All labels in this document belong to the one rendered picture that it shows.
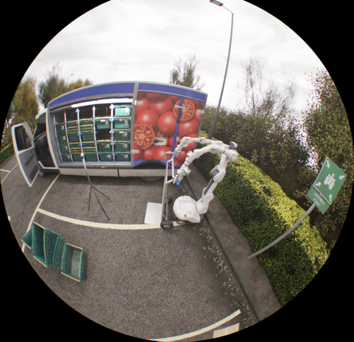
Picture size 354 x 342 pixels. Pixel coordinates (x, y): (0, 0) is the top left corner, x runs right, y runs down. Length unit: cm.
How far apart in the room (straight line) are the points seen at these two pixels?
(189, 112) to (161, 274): 304
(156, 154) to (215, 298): 313
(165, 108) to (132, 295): 330
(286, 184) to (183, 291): 392
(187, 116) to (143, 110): 90
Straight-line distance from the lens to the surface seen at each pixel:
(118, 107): 243
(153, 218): 228
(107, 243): 221
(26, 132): 431
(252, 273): 258
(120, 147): 260
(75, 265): 243
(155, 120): 220
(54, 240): 218
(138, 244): 207
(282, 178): 421
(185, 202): 225
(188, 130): 241
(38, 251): 243
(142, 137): 228
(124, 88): 227
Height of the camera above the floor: 197
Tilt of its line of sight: 29 degrees down
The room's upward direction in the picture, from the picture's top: 11 degrees clockwise
